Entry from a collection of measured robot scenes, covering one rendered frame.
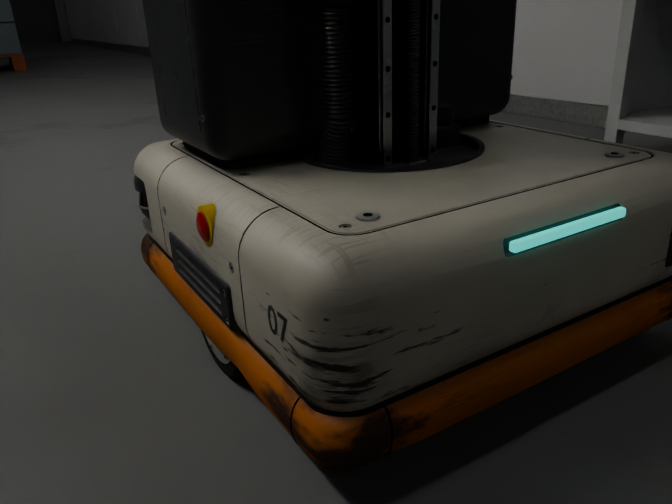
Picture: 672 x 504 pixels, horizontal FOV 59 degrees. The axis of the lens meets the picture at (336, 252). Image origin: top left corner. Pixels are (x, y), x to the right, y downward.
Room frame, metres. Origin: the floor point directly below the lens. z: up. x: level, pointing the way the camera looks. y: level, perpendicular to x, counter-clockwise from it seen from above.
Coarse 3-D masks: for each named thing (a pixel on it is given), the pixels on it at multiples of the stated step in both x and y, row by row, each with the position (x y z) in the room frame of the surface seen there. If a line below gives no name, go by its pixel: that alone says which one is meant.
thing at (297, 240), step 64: (512, 128) 0.98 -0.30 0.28; (192, 192) 0.75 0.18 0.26; (256, 192) 0.68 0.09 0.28; (320, 192) 0.67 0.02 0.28; (384, 192) 0.66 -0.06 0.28; (448, 192) 0.65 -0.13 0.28; (512, 192) 0.64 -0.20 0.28; (576, 192) 0.64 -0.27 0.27; (640, 192) 0.68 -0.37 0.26; (192, 256) 0.73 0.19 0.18; (256, 256) 0.56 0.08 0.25; (320, 256) 0.49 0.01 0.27; (384, 256) 0.50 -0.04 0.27; (448, 256) 0.52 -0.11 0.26; (512, 256) 0.55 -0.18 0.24; (576, 256) 0.61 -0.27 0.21; (640, 256) 0.67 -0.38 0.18; (256, 320) 0.56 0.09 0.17; (320, 320) 0.46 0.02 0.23; (384, 320) 0.47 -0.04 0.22; (448, 320) 0.51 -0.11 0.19; (512, 320) 0.56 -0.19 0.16; (576, 320) 0.63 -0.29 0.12; (640, 320) 0.67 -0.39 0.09; (256, 384) 0.57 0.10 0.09; (320, 384) 0.46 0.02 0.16; (384, 384) 0.47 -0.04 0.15; (448, 384) 0.52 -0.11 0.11; (512, 384) 0.55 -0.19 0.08; (320, 448) 0.45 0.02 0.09; (384, 448) 0.47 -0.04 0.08
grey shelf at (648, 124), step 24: (624, 0) 1.77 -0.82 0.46; (648, 0) 1.83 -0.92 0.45; (624, 24) 1.76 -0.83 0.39; (648, 24) 1.84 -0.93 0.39; (624, 48) 1.75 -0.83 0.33; (648, 48) 1.85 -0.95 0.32; (624, 72) 1.75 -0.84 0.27; (648, 72) 1.86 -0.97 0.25; (624, 96) 1.75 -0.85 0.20; (648, 96) 1.87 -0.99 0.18; (624, 120) 1.73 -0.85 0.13; (648, 120) 1.71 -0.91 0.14
